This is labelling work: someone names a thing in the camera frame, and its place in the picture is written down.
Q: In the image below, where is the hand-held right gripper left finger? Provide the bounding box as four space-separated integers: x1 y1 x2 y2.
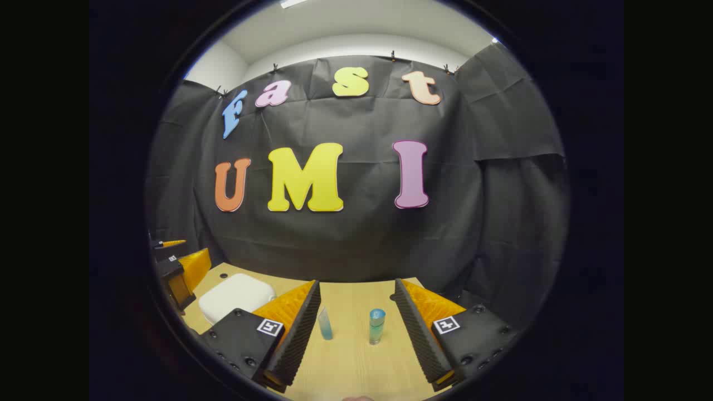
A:
198 280 323 394

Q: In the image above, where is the blue green cosmetic bottle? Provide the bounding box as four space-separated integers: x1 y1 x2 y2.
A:
369 309 387 346

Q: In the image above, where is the white suitcase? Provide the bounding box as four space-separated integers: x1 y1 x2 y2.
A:
198 273 277 325

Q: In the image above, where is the black backdrop cloth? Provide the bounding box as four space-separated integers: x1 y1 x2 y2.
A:
146 42 570 329

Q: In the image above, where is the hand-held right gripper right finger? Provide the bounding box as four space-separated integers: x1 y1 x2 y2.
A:
393 278 521 392

